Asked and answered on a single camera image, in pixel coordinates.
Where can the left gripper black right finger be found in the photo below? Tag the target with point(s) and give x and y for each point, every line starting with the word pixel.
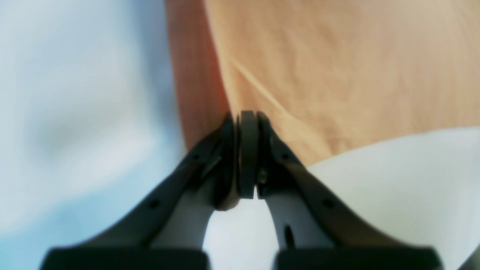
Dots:
pixel 315 229

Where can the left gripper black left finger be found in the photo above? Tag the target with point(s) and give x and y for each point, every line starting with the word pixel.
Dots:
pixel 166 230

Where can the peach orange T-shirt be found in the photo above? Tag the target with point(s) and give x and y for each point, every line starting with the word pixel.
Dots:
pixel 332 75

